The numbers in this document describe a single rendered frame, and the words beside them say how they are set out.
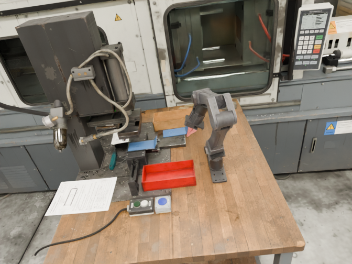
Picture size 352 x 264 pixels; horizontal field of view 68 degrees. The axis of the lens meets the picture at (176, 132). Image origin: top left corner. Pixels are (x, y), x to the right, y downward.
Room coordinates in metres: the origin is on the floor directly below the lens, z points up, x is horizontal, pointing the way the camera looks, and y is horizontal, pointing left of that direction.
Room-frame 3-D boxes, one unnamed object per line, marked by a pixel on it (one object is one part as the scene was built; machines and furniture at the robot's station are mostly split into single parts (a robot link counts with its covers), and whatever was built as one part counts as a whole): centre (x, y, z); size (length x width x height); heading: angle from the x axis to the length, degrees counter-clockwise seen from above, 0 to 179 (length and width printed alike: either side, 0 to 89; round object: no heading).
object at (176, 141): (1.25, 0.03, 0.91); 0.17 x 0.16 x 0.02; 177
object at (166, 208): (0.77, 0.10, 0.90); 0.07 x 0.07 x 0.06; 87
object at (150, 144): (1.12, 0.18, 1.00); 0.15 x 0.07 x 0.03; 87
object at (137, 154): (1.14, 0.22, 0.98); 0.20 x 0.10 x 0.01; 177
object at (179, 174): (0.93, 0.07, 0.93); 0.25 x 0.12 x 0.06; 87
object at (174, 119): (1.41, 0.00, 0.93); 0.25 x 0.13 x 0.08; 87
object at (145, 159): (1.14, 0.22, 0.94); 0.20 x 0.10 x 0.07; 177
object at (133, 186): (0.89, 0.23, 0.95); 0.06 x 0.03 x 0.09; 177
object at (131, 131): (1.12, 0.29, 1.22); 0.26 x 0.18 x 0.30; 87
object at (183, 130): (1.29, 0.00, 0.93); 0.15 x 0.07 x 0.03; 90
